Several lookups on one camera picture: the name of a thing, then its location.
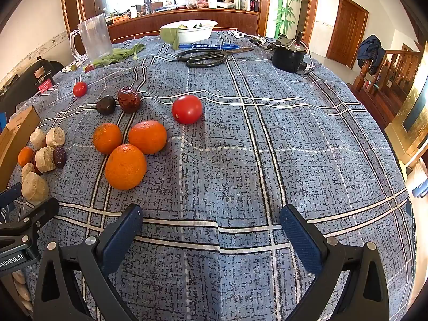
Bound large orange front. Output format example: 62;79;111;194
105;144;147;190

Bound black red labelled jar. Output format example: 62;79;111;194
34;67;54;94

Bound blue jacket on railing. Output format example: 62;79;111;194
357;35;386;75

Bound red date near vegetable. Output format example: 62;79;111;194
84;64;95;73

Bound beige pastry cake three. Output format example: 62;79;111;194
35;146;56;173

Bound large red tomato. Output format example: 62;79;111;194
172;95;203;125

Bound wooden sideboard cabinet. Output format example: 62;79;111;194
108;9;266;44

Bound blue marker pen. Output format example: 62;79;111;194
178;44;240;51

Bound large wrinkled red date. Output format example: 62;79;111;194
117;86;140;114

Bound brown wooden door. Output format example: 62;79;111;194
326;0;369;69

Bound small orange mandarin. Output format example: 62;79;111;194
17;146;34;167

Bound clear plastic pitcher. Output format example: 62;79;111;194
69;14;112;62

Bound blue plaid tablecloth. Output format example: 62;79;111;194
28;36;416;320

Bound beige pastry cake four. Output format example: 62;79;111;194
21;172;49;204

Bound beige pastry cake five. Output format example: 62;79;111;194
21;162;36;181

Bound beige pastry cake two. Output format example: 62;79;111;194
30;128;47;150

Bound black scissors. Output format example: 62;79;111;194
177;47;253;68

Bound beige pastry cake one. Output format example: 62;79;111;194
46;127;65;148

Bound dark plum fruit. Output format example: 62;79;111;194
96;96;116;116

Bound black leather sofa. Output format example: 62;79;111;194
0;57;64;119

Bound small red cherry tomato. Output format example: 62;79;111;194
72;82;88;98

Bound white bowl with greens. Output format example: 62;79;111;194
160;20;218;44

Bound green leafy vegetable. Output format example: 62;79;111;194
92;44;144;67

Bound shallow cardboard box tray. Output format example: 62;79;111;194
0;106;40;191

